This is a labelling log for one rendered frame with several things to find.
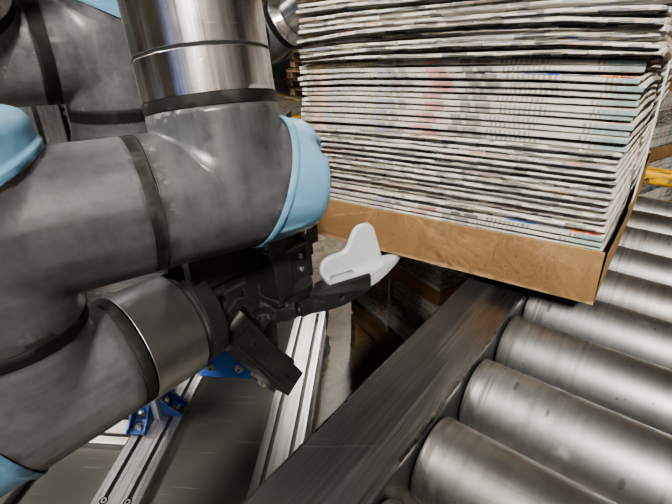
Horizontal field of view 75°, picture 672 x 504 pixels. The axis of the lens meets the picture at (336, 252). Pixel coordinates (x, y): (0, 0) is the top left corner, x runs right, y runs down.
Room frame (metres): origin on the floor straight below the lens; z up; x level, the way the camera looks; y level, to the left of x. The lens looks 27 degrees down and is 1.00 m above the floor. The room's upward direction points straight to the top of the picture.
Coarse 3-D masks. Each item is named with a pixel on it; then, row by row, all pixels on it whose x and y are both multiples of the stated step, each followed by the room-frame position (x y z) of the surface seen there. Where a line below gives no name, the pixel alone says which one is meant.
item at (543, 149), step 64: (320, 0) 0.45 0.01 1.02; (384, 0) 0.40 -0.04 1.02; (448, 0) 0.37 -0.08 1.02; (512, 0) 0.34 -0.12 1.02; (576, 0) 0.32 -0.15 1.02; (640, 0) 0.30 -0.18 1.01; (320, 64) 0.45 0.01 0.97; (384, 64) 0.40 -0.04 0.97; (448, 64) 0.37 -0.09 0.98; (512, 64) 0.34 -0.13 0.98; (576, 64) 0.32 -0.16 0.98; (640, 64) 0.29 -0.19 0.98; (320, 128) 0.44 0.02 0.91; (384, 128) 0.40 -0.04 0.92; (448, 128) 0.36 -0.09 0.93; (512, 128) 0.34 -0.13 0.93; (576, 128) 0.31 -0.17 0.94; (640, 128) 0.34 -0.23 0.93; (384, 192) 0.39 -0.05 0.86; (448, 192) 0.36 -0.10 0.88; (512, 192) 0.33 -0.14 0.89; (576, 192) 0.30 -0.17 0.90
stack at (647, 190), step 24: (648, 192) 1.48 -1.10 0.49; (408, 264) 1.03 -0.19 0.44; (432, 264) 0.96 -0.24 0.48; (384, 288) 1.12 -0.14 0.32; (408, 288) 1.03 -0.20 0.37; (384, 312) 1.11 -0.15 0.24; (408, 312) 1.02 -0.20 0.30; (432, 312) 0.95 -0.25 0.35; (360, 336) 1.24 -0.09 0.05; (408, 336) 1.02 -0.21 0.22; (384, 360) 1.09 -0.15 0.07
